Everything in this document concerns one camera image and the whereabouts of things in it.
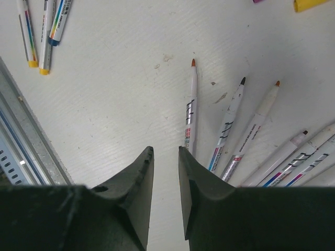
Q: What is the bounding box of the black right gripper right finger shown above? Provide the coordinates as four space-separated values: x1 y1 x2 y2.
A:
178 147 334 250

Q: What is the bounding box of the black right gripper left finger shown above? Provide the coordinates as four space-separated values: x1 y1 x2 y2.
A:
1 146 154 250

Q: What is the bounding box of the magenta cap marker pen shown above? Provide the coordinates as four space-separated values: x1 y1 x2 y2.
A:
207 77 246 173

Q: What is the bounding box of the brown cap marker pen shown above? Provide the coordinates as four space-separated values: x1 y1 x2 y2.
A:
257 123 334 187

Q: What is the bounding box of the red cap marker group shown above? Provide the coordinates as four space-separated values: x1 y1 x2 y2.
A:
220 81 281 182

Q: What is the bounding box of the yellow cap marker pen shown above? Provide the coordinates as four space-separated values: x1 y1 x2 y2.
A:
184 59 198 155

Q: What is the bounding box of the yellow cap marker group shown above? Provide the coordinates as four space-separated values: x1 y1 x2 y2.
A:
283 139 334 187

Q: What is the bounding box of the blue cap marker pen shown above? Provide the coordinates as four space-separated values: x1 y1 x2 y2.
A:
48 0 72 47

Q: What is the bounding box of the grey slotted cable duct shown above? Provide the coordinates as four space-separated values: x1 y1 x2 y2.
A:
1 139 27 185

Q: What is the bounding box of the aluminium frame rail front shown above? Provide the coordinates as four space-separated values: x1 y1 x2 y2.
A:
1 62 72 185

